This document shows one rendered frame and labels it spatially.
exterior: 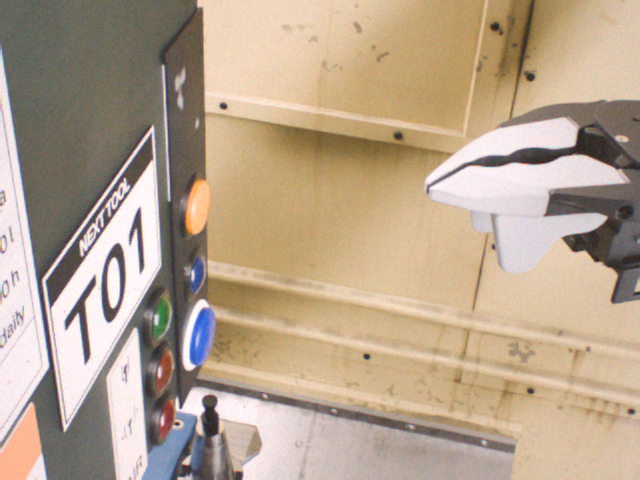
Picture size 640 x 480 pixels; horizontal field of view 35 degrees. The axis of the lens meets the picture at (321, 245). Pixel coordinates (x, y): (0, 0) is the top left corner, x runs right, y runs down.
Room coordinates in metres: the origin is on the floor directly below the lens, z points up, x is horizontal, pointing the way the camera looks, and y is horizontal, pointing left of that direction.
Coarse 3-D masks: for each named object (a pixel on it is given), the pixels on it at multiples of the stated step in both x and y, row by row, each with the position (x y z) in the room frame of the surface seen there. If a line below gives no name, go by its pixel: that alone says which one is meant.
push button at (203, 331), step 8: (200, 312) 0.38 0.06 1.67; (208, 312) 0.38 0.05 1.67; (200, 320) 0.37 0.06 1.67; (208, 320) 0.38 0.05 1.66; (192, 328) 0.37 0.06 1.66; (200, 328) 0.37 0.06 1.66; (208, 328) 0.37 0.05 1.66; (192, 336) 0.37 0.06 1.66; (200, 336) 0.37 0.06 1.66; (208, 336) 0.37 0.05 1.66; (192, 344) 0.36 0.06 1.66; (200, 344) 0.36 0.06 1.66; (208, 344) 0.37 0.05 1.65; (192, 352) 0.36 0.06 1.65; (200, 352) 0.36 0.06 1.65; (208, 352) 0.37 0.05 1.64; (192, 360) 0.36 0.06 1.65; (200, 360) 0.36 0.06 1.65
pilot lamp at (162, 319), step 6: (162, 300) 0.33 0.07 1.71; (168, 300) 0.33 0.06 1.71; (162, 306) 0.33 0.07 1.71; (168, 306) 0.33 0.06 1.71; (162, 312) 0.33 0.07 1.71; (168, 312) 0.33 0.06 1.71; (156, 318) 0.32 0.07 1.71; (162, 318) 0.32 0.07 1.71; (168, 318) 0.33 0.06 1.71; (156, 324) 0.32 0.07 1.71; (162, 324) 0.32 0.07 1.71; (168, 324) 0.33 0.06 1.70; (156, 330) 0.32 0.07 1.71; (162, 330) 0.32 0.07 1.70; (156, 336) 0.32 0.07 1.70; (162, 336) 0.32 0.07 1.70
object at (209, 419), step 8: (208, 400) 0.64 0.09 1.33; (216, 400) 0.64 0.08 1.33; (208, 408) 0.63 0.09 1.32; (200, 416) 0.64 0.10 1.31; (208, 416) 0.63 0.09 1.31; (216, 416) 0.64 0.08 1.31; (200, 424) 0.64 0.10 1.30; (208, 424) 0.63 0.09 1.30; (216, 424) 0.63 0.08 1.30; (208, 432) 0.63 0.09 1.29
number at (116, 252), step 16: (144, 192) 0.33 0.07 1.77; (128, 208) 0.31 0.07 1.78; (144, 208) 0.32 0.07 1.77; (128, 224) 0.31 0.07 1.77; (144, 224) 0.32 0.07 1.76; (112, 240) 0.29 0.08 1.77; (128, 240) 0.31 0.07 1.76; (144, 240) 0.32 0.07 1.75; (96, 256) 0.28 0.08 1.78; (112, 256) 0.29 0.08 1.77; (128, 256) 0.31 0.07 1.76; (144, 256) 0.32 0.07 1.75; (112, 272) 0.29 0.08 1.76; (128, 272) 0.31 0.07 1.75; (144, 272) 0.32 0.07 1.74; (112, 288) 0.29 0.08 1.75; (128, 288) 0.30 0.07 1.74; (112, 304) 0.29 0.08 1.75; (128, 304) 0.30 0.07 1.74; (112, 320) 0.29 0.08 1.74
